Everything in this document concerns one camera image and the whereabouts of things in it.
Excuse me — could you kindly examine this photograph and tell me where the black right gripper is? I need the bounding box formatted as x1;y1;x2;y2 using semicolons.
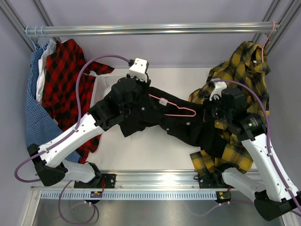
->
196;94;232;124

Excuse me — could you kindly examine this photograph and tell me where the pink wire hanger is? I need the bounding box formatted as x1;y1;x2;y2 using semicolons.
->
149;94;196;117
261;20;276;63

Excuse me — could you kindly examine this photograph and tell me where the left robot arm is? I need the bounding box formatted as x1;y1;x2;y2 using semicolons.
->
27;74;151;188

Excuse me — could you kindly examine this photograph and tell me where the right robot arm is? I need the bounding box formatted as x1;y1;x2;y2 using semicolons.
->
203;82;301;221

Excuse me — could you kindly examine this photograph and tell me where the yellow plaid shirt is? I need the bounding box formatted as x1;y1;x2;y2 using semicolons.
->
190;41;270;176

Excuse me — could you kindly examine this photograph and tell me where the red black plaid shirt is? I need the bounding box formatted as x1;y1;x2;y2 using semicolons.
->
41;39;115;163

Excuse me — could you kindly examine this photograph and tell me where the white shirt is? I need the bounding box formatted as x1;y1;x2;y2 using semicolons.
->
36;39;56;103

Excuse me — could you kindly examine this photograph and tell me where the blue checked shirt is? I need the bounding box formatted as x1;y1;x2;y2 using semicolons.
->
25;49;63;146

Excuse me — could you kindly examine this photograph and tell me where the white plastic basket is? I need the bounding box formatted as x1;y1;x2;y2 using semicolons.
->
90;74;125;108

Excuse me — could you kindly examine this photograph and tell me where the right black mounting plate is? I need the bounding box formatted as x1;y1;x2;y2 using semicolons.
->
193;173;230;189

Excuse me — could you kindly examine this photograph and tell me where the black mounting plate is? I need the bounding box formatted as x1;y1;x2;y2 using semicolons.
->
193;173;230;189
74;173;116;189

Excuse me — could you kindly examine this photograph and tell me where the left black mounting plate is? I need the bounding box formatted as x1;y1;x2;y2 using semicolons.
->
74;173;116;189

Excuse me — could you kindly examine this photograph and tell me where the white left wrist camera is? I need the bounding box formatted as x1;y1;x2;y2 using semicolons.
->
129;58;149;83

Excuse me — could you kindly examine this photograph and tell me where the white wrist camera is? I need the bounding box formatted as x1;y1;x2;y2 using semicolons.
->
129;58;149;83
209;79;227;101

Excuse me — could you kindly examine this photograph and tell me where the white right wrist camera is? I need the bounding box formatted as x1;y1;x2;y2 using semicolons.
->
209;79;227;101

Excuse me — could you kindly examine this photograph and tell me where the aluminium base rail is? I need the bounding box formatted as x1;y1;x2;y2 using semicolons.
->
30;170;286;190

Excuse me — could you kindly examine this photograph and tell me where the aluminium hanging rail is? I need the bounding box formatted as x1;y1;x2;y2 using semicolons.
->
25;22;272;38

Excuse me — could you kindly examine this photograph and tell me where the blue wire hanger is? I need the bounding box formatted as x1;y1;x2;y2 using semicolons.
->
40;25;50;52
25;25;40;50
34;26;47;52

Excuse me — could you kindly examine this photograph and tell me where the right frame post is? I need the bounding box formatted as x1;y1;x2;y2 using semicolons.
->
262;0;301;55

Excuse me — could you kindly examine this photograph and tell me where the frame post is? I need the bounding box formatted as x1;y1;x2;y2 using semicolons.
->
262;0;301;55
0;0;53;51

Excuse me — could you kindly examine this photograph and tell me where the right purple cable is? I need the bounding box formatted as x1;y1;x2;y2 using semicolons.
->
185;79;301;217

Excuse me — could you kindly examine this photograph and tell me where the slotted white cable duct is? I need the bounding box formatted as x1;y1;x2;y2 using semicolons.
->
40;190;217;200

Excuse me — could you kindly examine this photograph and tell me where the left frame post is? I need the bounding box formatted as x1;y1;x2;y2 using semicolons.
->
0;0;53;51

